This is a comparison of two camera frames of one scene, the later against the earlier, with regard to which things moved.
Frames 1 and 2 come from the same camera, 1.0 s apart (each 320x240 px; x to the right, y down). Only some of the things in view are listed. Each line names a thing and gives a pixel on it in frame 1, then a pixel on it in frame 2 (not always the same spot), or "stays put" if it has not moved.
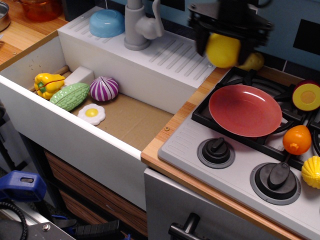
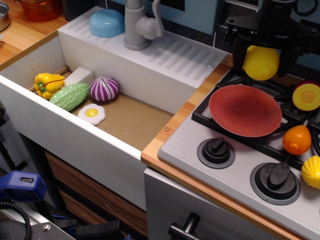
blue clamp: (22, 186) stays put
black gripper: (239, 18) → (272, 27)
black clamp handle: (109, 230) stays put
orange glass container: (42, 10) stays put
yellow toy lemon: (222, 51) → (261, 63)
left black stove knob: (216, 153) stays put
